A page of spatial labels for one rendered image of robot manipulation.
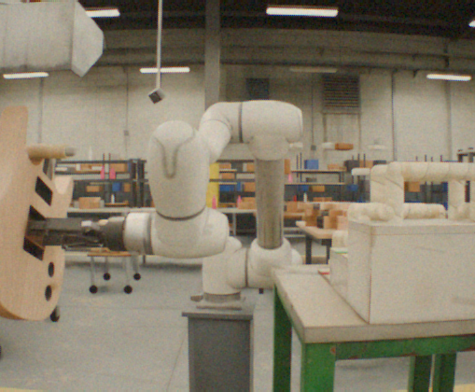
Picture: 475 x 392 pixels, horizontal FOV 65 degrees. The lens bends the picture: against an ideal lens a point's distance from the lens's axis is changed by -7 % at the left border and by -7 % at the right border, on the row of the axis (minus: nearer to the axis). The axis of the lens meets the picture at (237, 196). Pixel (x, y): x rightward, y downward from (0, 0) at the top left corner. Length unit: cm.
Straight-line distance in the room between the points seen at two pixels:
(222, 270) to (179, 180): 90
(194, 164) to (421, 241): 42
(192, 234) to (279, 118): 57
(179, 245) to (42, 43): 47
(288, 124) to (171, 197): 61
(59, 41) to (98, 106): 1199
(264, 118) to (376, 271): 67
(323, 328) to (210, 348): 95
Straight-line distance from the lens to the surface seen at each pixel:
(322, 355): 74
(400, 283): 73
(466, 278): 79
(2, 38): 89
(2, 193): 82
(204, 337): 160
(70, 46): 82
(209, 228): 79
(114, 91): 1277
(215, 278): 158
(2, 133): 89
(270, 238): 147
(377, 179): 80
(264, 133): 124
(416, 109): 1347
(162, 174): 70
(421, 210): 92
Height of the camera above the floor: 116
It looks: 1 degrees down
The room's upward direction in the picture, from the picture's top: straight up
